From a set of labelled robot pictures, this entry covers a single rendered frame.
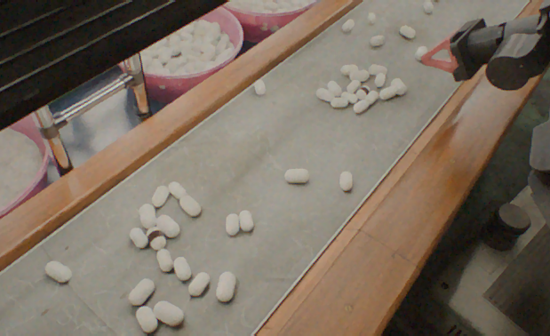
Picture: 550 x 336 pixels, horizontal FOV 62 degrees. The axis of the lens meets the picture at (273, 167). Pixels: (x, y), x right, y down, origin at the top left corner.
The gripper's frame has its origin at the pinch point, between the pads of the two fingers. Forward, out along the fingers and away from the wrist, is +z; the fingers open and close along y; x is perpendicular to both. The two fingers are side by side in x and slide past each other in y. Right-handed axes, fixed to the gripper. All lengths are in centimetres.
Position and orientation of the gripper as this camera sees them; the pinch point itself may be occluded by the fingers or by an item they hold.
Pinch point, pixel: (426, 59)
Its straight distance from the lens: 87.4
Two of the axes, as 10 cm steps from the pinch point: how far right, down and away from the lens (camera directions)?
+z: -6.2, 0.1, 7.8
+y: -6.4, 5.7, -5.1
